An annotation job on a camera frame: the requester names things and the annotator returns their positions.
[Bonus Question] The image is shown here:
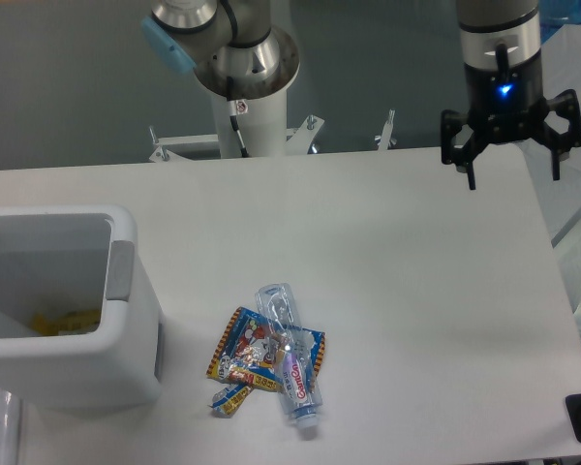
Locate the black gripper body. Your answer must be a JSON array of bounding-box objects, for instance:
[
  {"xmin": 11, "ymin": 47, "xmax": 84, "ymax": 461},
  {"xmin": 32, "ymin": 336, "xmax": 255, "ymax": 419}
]
[{"xmin": 465, "ymin": 62, "xmax": 543, "ymax": 144}]

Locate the metal clamp screw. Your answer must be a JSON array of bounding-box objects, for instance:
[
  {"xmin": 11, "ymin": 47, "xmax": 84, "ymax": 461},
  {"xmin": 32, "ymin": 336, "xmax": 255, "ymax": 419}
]
[{"xmin": 375, "ymin": 108, "xmax": 397, "ymax": 151}]

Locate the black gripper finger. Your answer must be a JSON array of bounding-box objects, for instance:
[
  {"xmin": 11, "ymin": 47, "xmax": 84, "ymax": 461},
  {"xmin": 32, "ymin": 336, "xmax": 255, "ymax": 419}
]
[
  {"xmin": 440, "ymin": 108, "xmax": 495, "ymax": 191},
  {"xmin": 532, "ymin": 89, "xmax": 581, "ymax": 181}
]

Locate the white trash can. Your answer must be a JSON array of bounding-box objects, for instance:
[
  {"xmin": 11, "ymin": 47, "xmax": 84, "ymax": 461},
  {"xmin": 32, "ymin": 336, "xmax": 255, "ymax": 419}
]
[{"xmin": 0, "ymin": 204, "xmax": 164, "ymax": 409}]

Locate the translucent plastic storage box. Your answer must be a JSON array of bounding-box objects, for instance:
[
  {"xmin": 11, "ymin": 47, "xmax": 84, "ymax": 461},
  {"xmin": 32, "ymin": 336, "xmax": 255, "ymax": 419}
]
[{"xmin": 523, "ymin": 25, "xmax": 581, "ymax": 336}]

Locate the white mounting bracket frame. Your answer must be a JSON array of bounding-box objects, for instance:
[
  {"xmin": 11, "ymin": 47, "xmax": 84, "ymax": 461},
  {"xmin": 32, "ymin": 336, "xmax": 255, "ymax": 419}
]
[{"xmin": 148, "ymin": 114, "xmax": 325, "ymax": 163}]

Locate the blue water jug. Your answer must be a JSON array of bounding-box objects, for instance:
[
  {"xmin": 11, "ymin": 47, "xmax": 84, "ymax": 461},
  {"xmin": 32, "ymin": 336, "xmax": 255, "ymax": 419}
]
[{"xmin": 539, "ymin": 0, "xmax": 581, "ymax": 28}]

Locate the small crumpled blue wrapper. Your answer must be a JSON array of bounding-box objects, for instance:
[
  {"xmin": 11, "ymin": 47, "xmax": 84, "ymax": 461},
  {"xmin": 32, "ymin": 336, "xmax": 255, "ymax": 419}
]
[{"xmin": 209, "ymin": 384, "xmax": 254, "ymax": 419}]

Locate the clear plastic water bottle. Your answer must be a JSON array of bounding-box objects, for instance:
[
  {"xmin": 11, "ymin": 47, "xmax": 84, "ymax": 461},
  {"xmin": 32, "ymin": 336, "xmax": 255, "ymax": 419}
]
[{"xmin": 256, "ymin": 283, "xmax": 322, "ymax": 440}]

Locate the blue cartoon snack bag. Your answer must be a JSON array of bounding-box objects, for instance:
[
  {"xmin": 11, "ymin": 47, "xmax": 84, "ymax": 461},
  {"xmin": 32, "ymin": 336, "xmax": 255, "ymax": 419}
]
[{"xmin": 205, "ymin": 305, "xmax": 328, "ymax": 394}]

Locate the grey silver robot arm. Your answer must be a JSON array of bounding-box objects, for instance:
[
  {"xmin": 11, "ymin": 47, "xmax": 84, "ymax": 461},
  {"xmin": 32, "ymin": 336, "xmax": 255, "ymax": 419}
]
[{"xmin": 140, "ymin": 1, "xmax": 581, "ymax": 179}]

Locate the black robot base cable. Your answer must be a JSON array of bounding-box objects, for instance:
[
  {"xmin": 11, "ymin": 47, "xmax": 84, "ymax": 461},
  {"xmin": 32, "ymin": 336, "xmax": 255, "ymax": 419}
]
[{"xmin": 225, "ymin": 77, "xmax": 250, "ymax": 159}]

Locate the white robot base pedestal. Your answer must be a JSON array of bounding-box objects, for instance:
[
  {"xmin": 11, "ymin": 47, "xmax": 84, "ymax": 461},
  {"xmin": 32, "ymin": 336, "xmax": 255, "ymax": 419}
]
[{"xmin": 207, "ymin": 86, "xmax": 289, "ymax": 159}]

